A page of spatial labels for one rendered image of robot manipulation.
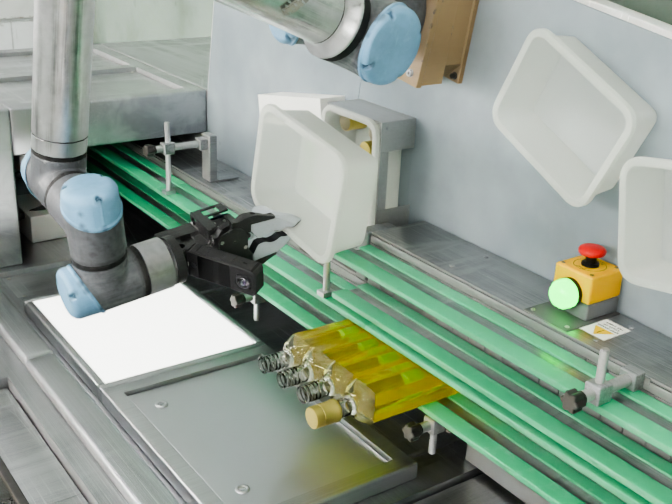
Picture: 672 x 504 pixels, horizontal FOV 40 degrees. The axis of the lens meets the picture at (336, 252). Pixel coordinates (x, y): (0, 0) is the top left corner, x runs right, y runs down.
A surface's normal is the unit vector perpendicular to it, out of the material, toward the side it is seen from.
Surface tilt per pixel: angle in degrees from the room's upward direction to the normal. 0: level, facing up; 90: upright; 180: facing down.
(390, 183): 90
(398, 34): 98
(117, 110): 90
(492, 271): 90
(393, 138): 90
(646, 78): 0
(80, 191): 81
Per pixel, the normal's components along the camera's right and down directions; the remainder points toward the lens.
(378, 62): 0.66, 0.49
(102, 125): 0.57, 0.33
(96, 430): 0.04, -0.93
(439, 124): -0.82, 0.18
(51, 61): -0.15, 0.45
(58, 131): 0.18, 0.50
